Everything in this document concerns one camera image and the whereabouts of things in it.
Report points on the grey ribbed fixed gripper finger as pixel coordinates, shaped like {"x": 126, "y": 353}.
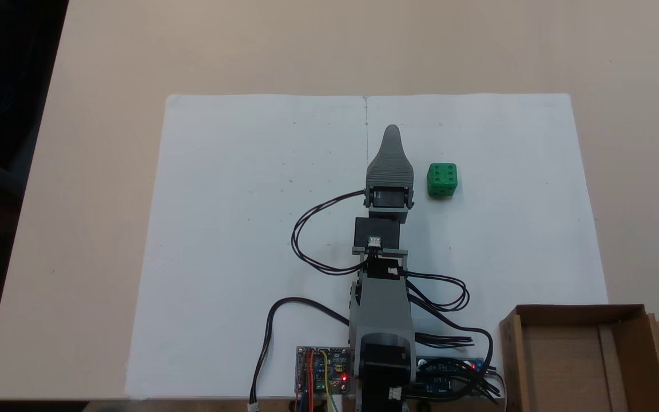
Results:
{"x": 392, "y": 169}

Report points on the green die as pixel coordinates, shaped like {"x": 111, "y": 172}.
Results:
{"x": 441, "y": 180}

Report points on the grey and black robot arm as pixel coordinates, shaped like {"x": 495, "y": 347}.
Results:
{"x": 380, "y": 309}

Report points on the white paper sheet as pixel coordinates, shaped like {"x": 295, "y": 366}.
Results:
{"x": 507, "y": 252}
{"x": 221, "y": 200}

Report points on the circuit board with red LED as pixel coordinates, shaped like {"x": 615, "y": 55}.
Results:
{"x": 329, "y": 369}

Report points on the blue circuit board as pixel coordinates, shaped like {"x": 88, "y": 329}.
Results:
{"x": 441, "y": 380}

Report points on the brown cardboard box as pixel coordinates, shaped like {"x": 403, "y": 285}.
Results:
{"x": 570, "y": 366}

